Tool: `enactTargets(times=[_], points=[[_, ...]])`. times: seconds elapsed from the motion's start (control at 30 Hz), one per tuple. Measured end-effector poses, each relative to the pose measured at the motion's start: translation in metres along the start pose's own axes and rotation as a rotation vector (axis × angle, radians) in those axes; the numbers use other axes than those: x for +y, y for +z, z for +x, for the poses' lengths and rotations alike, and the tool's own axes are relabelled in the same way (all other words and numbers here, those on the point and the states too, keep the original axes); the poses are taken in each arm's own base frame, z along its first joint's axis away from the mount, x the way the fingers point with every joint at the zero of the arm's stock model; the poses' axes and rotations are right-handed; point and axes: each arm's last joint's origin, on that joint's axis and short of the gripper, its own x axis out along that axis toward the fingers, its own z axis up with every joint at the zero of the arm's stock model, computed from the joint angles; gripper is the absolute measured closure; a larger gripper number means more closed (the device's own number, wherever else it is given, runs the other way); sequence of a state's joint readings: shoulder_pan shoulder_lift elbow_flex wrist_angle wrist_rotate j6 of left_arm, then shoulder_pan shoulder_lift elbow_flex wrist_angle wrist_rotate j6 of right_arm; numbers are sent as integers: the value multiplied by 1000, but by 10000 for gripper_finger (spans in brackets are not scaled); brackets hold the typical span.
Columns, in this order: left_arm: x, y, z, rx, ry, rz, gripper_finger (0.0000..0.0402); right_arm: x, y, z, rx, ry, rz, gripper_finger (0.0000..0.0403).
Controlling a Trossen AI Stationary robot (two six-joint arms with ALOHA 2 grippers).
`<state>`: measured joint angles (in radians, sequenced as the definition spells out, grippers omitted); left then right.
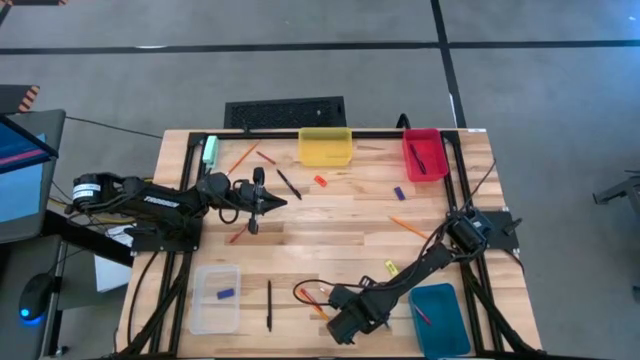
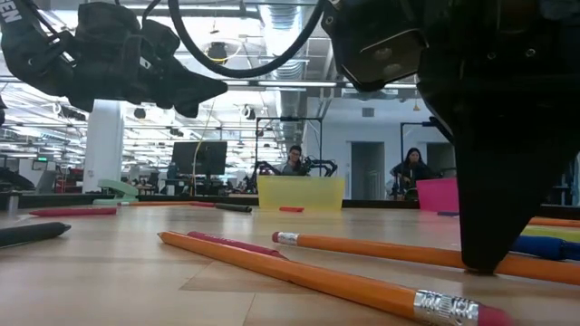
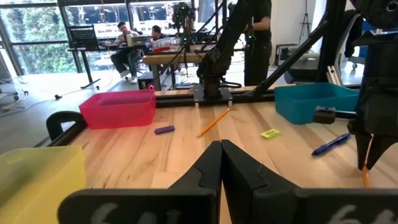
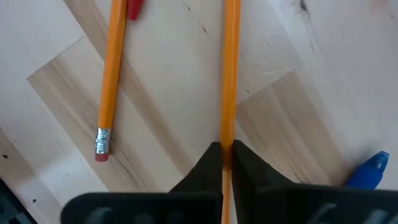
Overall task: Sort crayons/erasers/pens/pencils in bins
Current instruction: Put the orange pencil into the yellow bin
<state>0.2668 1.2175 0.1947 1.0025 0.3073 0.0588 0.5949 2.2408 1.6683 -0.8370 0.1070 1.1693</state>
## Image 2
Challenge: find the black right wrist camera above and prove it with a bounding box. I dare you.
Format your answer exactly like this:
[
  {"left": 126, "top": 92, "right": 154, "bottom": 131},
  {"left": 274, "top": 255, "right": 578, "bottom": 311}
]
[{"left": 320, "top": 0, "right": 429, "bottom": 93}]

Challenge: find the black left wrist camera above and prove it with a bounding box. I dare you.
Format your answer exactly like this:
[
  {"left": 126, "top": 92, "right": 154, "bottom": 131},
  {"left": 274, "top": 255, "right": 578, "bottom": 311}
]
[{"left": 140, "top": 18, "right": 182, "bottom": 61}]

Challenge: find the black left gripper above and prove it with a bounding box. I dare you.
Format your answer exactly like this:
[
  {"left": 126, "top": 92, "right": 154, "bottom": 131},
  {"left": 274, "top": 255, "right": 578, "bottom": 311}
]
[{"left": 67, "top": 3, "right": 229, "bottom": 120}]

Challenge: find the yellow translucent plastic bin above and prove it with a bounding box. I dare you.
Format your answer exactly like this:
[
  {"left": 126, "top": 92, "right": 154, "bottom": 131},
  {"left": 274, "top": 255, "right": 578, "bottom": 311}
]
[{"left": 256, "top": 175, "right": 346, "bottom": 212}]

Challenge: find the yellow hanging cable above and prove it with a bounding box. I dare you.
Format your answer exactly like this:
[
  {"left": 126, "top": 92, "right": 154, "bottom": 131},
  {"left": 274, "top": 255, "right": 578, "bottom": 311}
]
[{"left": 191, "top": 101, "right": 218, "bottom": 197}]

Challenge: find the black camera cable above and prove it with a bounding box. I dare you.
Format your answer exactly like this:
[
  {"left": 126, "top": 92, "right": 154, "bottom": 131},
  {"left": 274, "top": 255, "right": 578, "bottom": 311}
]
[
  {"left": 167, "top": 0, "right": 328, "bottom": 80},
  {"left": 141, "top": 0, "right": 163, "bottom": 24}
]

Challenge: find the overhead LED light bar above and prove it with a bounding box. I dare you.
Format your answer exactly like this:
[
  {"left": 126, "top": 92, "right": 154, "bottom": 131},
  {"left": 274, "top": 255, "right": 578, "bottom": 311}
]
[{"left": 221, "top": 77, "right": 421, "bottom": 94}]

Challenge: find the grey metal post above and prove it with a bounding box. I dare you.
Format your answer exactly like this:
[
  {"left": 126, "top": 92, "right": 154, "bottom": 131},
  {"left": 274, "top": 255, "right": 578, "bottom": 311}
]
[{"left": 6, "top": 192, "right": 22, "bottom": 217}]

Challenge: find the white building column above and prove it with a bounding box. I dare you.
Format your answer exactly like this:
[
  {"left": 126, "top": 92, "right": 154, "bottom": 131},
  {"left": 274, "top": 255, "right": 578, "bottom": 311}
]
[{"left": 82, "top": 99, "right": 125, "bottom": 194}]

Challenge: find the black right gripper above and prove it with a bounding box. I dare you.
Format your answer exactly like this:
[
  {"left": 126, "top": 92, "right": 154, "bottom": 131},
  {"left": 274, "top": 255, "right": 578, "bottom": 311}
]
[{"left": 412, "top": 0, "right": 580, "bottom": 88}]

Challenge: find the black overhead camera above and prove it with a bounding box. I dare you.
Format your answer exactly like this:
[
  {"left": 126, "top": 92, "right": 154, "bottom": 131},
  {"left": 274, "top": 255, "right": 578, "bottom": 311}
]
[{"left": 206, "top": 41, "right": 230, "bottom": 65}]

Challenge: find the red plastic bin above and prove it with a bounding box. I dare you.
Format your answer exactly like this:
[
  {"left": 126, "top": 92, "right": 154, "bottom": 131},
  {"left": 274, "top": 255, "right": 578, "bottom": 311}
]
[{"left": 415, "top": 177, "right": 459, "bottom": 214}]

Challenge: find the black computer monitor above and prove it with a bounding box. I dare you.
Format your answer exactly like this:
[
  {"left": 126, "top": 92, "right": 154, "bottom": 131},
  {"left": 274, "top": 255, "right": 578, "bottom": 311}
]
[{"left": 170, "top": 140, "right": 228, "bottom": 177}]

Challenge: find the person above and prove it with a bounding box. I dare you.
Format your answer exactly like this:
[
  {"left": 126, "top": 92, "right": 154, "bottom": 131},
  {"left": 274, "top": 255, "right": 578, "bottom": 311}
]
[
  {"left": 390, "top": 147, "right": 436, "bottom": 200},
  {"left": 278, "top": 144, "right": 309, "bottom": 177}
]

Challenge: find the blue pen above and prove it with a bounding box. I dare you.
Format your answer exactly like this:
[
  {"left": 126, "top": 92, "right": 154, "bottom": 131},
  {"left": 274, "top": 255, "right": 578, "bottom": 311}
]
[{"left": 510, "top": 234, "right": 580, "bottom": 263}]

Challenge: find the black pen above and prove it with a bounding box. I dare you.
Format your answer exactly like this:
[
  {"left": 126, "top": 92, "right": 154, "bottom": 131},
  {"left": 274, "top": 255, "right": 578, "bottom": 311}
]
[
  {"left": 0, "top": 221, "right": 73, "bottom": 249},
  {"left": 214, "top": 202, "right": 253, "bottom": 214}
]

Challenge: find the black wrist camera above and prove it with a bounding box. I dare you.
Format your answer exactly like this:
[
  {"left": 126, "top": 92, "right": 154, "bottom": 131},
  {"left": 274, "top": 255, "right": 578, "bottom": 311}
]
[
  {"left": 320, "top": 0, "right": 429, "bottom": 93},
  {"left": 140, "top": 18, "right": 182, "bottom": 61}
]

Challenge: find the black right camera cable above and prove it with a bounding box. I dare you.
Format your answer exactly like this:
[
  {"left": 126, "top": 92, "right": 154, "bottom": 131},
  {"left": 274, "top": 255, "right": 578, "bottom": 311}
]
[{"left": 167, "top": 0, "right": 328, "bottom": 80}]

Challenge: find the red tool cabinet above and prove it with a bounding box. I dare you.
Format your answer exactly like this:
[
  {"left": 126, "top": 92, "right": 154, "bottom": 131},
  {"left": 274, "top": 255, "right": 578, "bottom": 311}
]
[{"left": 53, "top": 167, "right": 85, "bottom": 195}]

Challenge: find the black left camera cable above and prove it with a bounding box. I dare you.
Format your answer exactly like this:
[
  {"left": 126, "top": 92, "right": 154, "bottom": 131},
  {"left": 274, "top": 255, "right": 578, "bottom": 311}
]
[{"left": 141, "top": 0, "right": 163, "bottom": 24}]

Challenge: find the mint green stapler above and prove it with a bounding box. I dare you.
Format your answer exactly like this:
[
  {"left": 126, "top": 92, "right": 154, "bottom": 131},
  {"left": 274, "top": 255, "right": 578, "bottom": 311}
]
[{"left": 92, "top": 178, "right": 140, "bottom": 207}]

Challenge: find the grey door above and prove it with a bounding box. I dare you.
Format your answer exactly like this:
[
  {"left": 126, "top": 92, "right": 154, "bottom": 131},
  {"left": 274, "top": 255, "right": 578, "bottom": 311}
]
[
  {"left": 425, "top": 142, "right": 456, "bottom": 178},
  {"left": 351, "top": 141, "right": 386, "bottom": 201}
]

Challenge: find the black background station frame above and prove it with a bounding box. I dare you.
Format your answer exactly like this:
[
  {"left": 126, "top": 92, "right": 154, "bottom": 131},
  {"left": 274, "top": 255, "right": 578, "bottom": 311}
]
[
  {"left": 255, "top": 116, "right": 324, "bottom": 178},
  {"left": 400, "top": 120, "right": 454, "bottom": 200}
]

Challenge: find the black equipment cabinet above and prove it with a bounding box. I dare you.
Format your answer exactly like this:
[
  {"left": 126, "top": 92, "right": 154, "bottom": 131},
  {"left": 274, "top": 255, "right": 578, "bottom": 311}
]
[{"left": 546, "top": 156, "right": 580, "bottom": 207}]

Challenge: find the black cable bundle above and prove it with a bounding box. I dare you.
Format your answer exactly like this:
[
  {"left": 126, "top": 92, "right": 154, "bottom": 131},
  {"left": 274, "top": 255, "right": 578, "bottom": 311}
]
[{"left": 0, "top": 166, "right": 35, "bottom": 192}]

